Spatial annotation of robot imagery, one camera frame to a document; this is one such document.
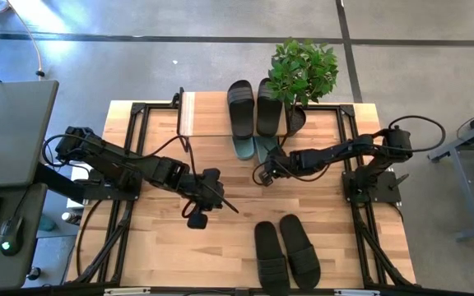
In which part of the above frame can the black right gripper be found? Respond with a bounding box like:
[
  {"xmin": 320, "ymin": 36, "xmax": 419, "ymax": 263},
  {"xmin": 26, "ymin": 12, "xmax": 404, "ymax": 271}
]
[{"xmin": 265, "ymin": 144, "xmax": 304, "ymax": 180}]

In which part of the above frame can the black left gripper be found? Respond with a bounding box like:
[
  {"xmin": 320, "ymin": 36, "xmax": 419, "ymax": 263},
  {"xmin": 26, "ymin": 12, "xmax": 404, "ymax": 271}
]
[{"xmin": 185, "ymin": 167, "xmax": 240, "ymax": 215}]

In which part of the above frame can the green rubber slide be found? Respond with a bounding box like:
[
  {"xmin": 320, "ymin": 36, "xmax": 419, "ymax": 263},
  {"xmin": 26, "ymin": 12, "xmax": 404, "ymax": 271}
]
[
  {"xmin": 231, "ymin": 135, "xmax": 257, "ymax": 162},
  {"xmin": 254, "ymin": 135, "xmax": 281, "ymax": 164}
]

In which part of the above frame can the black rubber slide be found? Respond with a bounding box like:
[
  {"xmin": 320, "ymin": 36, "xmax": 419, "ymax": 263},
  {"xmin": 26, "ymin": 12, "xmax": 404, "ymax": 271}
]
[
  {"xmin": 278, "ymin": 213, "xmax": 322, "ymax": 290},
  {"xmin": 256, "ymin": 77, "xmax": 284, "ymax": 138},
  {"xmin": 226, "ymin": 79, "xmax": 256, "ymax": 141},
  {"xmin": 253, "ymin": 220, "xmax": 291, "ymax": 296}
]

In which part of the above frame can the black plant pot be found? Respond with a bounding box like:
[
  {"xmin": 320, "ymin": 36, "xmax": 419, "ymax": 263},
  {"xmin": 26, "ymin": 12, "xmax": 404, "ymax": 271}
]
[{"xmin": 284, "ymin": 104, "xmax": 307, "ymax": 137}]

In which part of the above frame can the green leafy plant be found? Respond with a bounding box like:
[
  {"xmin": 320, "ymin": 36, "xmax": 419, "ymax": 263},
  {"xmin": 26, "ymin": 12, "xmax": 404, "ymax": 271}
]
[{"xmin": 264, "ymin": 37, "xmax": 340, "ymax": 109}]

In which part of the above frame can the white power box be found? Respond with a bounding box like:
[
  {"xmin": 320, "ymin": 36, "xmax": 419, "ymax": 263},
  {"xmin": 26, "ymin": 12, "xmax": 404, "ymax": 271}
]
[{"xmin": 66, "ymin": 163, "xmax": 98, "ymax": 210}]

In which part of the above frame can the small bottle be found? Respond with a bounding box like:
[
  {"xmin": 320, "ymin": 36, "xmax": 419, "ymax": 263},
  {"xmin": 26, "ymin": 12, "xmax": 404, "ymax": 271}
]
[{"xmin": 61, "ymin": 211, "xmax": 82, "ymax": 225}]

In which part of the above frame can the black support beam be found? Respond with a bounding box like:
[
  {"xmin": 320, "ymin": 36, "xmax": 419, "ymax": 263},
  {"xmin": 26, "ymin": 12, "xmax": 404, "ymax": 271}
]
[{"xmin": 34, "ymin": 162, "xmax": 88, "ymax": 203}]

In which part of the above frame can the teal round object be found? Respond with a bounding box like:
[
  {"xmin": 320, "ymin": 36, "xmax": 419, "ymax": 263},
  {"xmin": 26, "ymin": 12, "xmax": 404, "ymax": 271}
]
[{"xmin": 38, "ymin": 215, "xmax": 57, "ymax": 232}]

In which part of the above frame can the black computer mouse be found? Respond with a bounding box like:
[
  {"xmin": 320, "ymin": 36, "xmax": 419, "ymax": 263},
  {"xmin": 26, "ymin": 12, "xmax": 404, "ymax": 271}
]
[{"xmin": 0, "ymin": 215, "xmax": 26, "ymax": 257}]

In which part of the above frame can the light grey desk top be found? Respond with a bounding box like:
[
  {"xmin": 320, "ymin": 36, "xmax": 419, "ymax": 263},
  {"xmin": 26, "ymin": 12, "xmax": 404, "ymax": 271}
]
[{"xmin": 0, "ymin": 80, "xmax": 60, "ymax": 189}]

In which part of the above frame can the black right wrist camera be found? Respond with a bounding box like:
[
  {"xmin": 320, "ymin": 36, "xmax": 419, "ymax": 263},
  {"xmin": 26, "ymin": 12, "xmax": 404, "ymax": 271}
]
[{"xmin": 258, "ymin": 168, "xmax": 276, "ymax": 187}]

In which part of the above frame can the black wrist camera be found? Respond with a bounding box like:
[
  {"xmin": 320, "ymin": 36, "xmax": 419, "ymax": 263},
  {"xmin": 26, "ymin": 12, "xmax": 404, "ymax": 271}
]
[
  {"xmin": 258, "ymin": 168, "xmax": 276, "ymax": 187},
  {"xmin": 186, "ymin": 210, "xmax": 210, "ymax": 230}
]

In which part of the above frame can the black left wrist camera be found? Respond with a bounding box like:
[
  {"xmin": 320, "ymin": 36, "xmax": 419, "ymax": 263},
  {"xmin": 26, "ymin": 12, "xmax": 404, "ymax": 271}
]
[{"xmin": 186, "ymin": 210, "xmax": 210, "ymax": 230}]

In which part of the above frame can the wooden shelf black metal frame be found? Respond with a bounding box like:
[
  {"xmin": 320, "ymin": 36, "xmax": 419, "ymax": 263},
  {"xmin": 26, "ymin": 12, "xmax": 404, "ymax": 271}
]
[{"xmin": 172, "ymin": 86, "xmax": 290, "ymax": 154}]

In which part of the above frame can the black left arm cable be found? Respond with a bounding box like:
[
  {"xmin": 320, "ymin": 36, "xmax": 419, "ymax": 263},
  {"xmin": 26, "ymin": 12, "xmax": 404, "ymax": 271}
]
[{"xmin": 41, "ymin": 133, "xmax": 199, "ymax": 219}]

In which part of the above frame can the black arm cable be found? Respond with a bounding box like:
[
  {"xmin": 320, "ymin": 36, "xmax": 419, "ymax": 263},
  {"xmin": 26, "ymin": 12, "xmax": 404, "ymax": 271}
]
[
  {"xmin": 252, "ymin": 114, "xmax": 447, "ymax": 187},
  {"xmin": 41, "ymin": 133, "xmax": 199, "ymax": 219}
]

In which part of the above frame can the white metal bracket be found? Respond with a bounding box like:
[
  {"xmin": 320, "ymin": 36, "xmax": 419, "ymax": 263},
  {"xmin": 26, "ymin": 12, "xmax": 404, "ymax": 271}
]
[
  {"xmin": 104, "ymin": 287, "xmax": 151, "ymax": 296},
  {"xmin": 334, "ymin": 289, "xmax": 381, "ymax": 296}
]

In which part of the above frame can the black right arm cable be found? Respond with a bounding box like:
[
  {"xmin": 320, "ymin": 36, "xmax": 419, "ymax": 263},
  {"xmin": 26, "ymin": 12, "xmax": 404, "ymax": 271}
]
[{"xmin": 252, "ymin": 114, "xmax": 447, "ymax": 187}]

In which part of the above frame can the black hose cable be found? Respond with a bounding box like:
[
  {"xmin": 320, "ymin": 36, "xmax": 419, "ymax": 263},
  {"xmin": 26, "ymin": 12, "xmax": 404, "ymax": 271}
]
[{"xmin": 75, "ymin": 200, "xmax": 103, "ymax": 277}]

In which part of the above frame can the grey metal table frame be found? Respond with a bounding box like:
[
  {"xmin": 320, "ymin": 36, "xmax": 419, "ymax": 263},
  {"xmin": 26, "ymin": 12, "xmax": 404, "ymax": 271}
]
[{"xmin": 427, "ymin": 102, "xmax": 474, "ymax": 242}]

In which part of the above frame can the beige floor cable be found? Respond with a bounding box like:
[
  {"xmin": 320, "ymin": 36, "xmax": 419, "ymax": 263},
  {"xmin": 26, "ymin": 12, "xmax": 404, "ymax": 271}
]
[{"xmin": 8, "ymin": 0, "xmax": 45, "ymax": 78}]

